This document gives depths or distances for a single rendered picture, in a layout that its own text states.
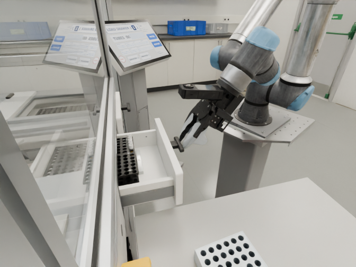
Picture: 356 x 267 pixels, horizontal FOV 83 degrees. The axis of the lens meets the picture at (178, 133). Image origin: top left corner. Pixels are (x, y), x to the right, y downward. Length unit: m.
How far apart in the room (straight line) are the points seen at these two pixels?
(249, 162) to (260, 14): 0.66
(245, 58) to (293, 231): 0.45
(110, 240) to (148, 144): 0.46
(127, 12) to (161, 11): 0.62
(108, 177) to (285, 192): 0.54
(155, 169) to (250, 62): 0.39
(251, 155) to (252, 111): 0.22
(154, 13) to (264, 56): 3.76
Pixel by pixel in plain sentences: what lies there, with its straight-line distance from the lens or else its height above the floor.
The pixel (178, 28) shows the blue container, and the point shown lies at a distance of 3.81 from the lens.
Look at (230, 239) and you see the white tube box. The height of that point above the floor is 0.80.
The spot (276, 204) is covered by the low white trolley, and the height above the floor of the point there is 0.76.
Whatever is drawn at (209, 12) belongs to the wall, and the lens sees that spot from 4.67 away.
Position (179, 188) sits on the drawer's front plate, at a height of 0.88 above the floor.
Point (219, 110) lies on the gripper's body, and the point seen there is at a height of 1.02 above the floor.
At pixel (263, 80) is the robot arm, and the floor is 1.07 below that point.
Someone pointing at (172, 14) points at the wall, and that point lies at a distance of 4.34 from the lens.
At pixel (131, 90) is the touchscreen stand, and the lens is 1.45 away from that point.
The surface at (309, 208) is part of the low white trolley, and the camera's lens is 0.71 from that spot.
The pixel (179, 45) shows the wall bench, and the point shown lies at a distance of 3.69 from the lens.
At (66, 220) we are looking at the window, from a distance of 0.20.
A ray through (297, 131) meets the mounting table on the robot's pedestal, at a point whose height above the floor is 0.76.
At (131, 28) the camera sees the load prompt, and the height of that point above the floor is 1.15.
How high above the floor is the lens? 1.24
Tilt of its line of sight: 31 degrees down
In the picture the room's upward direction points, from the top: straight up
